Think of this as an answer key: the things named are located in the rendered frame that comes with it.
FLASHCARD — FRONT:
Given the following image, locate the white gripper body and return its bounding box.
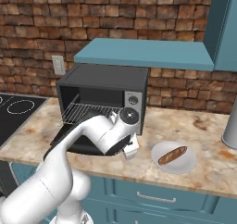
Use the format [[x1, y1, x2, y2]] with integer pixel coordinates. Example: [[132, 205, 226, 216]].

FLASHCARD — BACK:
[[122, 133, 141, 161]]

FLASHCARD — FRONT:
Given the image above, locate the brown baguette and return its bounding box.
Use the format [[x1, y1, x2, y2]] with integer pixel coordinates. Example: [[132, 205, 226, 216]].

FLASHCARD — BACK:
[[157, 145, 189, 167]]

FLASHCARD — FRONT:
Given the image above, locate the dark toaster oven knob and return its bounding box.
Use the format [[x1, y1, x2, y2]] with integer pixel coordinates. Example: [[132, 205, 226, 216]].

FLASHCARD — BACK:
[[128, 94, 140, 106]]

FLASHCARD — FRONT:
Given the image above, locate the white round plate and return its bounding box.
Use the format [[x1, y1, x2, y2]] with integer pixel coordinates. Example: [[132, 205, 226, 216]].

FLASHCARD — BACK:
[[150, 140, 198, 175]]

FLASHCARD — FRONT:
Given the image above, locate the black toaster oven door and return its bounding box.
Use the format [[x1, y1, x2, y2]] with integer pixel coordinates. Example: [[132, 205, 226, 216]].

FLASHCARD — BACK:
[[43, 121, 124, 161]]

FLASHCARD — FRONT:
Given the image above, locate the black toaster oven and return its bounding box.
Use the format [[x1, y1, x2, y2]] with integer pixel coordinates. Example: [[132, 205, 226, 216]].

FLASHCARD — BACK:
[[55, 63, 150, 137]]

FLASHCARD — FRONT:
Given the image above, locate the dark oven under hob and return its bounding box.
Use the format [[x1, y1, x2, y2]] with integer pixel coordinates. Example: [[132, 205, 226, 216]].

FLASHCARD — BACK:
[[0, 159, 20, 199]]

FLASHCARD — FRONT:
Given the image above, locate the teal drawer front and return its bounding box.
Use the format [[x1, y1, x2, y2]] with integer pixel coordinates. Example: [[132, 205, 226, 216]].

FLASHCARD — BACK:
[[103, 177, 218, 216], [103, 206, 217, 224]]

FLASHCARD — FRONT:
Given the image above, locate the grey metal cylinder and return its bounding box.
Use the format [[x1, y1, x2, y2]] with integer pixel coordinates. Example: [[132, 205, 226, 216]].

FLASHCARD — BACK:
[[220, 100, 237, 151]]

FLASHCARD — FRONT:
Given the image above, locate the black hob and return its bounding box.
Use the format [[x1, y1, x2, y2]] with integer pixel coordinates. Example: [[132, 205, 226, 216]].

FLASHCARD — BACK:
[[0, 92, 49, 149]]

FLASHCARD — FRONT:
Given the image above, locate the silver drawer handle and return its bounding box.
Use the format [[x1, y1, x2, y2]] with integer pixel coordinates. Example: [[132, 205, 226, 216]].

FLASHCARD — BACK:
[[136, 191, 178, 204]]

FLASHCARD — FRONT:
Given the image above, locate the metal wire oven rack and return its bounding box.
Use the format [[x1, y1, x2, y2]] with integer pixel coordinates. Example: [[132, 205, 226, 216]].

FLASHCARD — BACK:
[[61, 102, 123, 126]]

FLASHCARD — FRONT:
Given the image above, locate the teal wall shelf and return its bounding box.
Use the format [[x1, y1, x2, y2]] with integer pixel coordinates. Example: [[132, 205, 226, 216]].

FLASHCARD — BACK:
[[73, 37, 216, 72]]

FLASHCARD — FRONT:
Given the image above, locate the white wall outlet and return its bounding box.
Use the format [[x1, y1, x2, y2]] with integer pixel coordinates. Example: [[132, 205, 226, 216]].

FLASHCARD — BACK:
[[51, 55, 67, 76]]

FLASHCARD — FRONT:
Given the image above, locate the teal wall cupboard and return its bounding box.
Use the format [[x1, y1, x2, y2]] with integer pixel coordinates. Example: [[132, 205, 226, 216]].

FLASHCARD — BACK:
[[203, 0, 237, 72]]

